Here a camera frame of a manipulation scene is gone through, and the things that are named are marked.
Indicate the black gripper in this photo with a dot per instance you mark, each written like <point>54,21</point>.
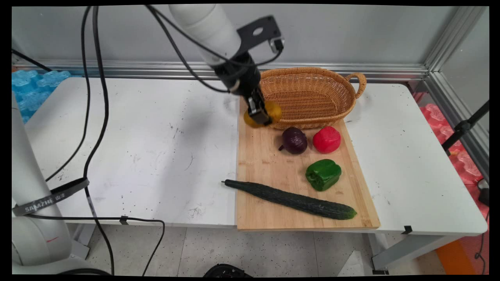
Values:
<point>240,76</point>

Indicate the yellow bell pepper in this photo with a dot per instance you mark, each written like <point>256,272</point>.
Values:
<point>274,111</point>

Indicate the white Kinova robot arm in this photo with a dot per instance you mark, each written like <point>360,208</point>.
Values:
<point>203,27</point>

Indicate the purple onion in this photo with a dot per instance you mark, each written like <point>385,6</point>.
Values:
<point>295,140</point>

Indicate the woven wicker basket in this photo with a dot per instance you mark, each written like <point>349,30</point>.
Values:
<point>312,97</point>

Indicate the red bell pepper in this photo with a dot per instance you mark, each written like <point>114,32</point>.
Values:
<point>326,139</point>

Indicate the bamboo cutting board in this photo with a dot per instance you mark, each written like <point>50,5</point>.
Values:
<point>289,175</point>

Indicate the green bell pepper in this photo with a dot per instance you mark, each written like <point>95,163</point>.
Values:
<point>323,174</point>

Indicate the long dark green cucumber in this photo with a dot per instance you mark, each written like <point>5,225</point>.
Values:
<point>293,200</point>

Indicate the round black floor object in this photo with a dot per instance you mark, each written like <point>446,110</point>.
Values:
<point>226,271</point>

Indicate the small black table clip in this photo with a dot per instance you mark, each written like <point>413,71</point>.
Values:
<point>407,230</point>
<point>124,219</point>

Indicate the black tripod stand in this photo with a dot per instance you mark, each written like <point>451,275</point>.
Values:
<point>463,127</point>

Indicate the red foam mat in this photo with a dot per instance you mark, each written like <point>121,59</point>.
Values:
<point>461,160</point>

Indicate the grey metal table leg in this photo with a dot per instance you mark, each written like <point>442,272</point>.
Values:
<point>410,249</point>
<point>83,240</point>

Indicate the blue foam mat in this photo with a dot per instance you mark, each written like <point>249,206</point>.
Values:
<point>33,89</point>

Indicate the small black box on floor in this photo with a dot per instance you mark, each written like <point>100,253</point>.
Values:
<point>484,193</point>

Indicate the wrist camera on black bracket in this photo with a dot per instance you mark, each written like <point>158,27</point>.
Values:
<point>259,33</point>

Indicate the horizontal aluminium frame rail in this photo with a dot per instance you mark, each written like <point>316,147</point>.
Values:
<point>332,69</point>

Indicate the aluminium frame corner post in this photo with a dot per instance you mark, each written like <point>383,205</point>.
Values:
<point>449,50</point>

